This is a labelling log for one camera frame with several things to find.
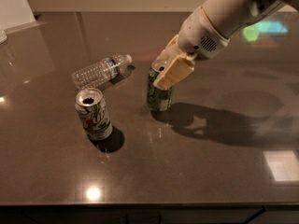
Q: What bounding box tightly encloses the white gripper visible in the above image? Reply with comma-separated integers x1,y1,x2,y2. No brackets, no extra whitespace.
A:
153,7,230,90

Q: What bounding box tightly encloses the white 7up can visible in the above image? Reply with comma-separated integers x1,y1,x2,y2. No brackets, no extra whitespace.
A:
75,88,113,141

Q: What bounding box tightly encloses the green soda can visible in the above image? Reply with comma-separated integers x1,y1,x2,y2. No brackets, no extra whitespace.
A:
147,60,173,112

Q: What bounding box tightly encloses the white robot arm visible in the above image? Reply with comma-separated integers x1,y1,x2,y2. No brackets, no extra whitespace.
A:
154,0,299,90

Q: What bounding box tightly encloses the clear plastic water bottle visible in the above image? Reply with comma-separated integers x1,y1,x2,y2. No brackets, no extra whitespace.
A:
71,54,132,90

